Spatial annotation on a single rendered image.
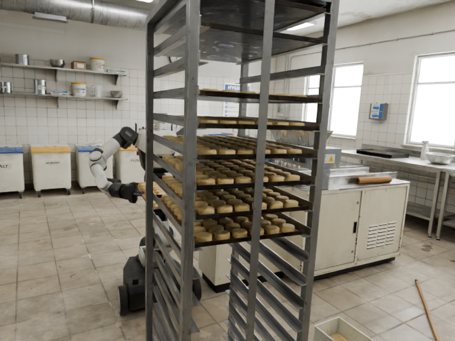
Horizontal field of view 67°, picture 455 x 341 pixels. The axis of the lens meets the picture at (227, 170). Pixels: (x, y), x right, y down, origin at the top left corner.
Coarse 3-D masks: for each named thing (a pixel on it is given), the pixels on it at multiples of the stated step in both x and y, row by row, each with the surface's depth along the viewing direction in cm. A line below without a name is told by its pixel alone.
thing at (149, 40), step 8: (152, 24) 143; (152, 32) 144; (152, 40) 144; (152, 48) 145; (152, 56) 146; (152, 64) 146; (152, 72) 147; (152, 80) 147; (152, 88) 148; (152, 96) 149; (152, 104) 149; (152, 112) 150; (152, 120) 150; (152, 128) 151; (152, 136) 152; (152, 144) 152; (152, 152) 153; (152, 160) 154; (152, 168) 154; (152, 176) 155; (152, 184) 155; (152, 192) 156; (152, 200) 157; (152, 208) 157; (152, 216) 158; (152, 224) 159; (152, 232) 160; (152, 240) 160; (152, 248) 161; (152, 256) 162; (152, 264) 162; (152, 272) 163; (152, 280) 164
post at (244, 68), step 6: (246, 66) 163; (240, 72) 165; (246, 72) 164; (246, 84) 165; (240, 90) 166; (246, 90) 165; (240, 108) 166; (240, 114) 167; (240, 132) 168; (234, 252) 179; (234, 270) 181; (234, 288) 183; (234, 306) 185; (228, 330) 189
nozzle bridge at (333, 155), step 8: (328, 152) 275; (336, 152) 279; (272, 160) 335; (280, 160) 307; (288, 160) 297; (296, 160) 294; (304, 160) 286; (328, 160) 277; (336, 160) 281; (328, 168) 278; (328, 176) 280; (328, 184) 281
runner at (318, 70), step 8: (280, 72) 132; (288, 72) 127; (296, 72) 123; (304, 72) 118; (312, 72) 114; (320, 72) 110; (240, 80) 165; (248, 80) 157; (256, 80) 150; (272, 80) 136
